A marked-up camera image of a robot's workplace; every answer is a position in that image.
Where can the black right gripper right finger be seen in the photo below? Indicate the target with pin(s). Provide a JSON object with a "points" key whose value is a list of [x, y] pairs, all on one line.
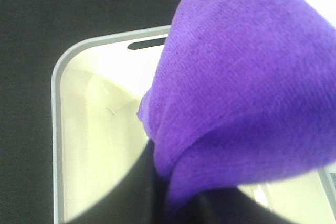
{"points": [[227, 205]]}

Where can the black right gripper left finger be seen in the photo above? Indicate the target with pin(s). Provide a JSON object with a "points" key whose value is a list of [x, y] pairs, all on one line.
{"points": [[138, 198]]}

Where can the purple towel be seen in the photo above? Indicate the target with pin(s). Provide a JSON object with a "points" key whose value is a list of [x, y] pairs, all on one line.
{"points": [[244, 92]]}

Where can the white bin with grey rim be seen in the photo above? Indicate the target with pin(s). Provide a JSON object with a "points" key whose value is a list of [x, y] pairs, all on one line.
{"points": [[97, 87]]}

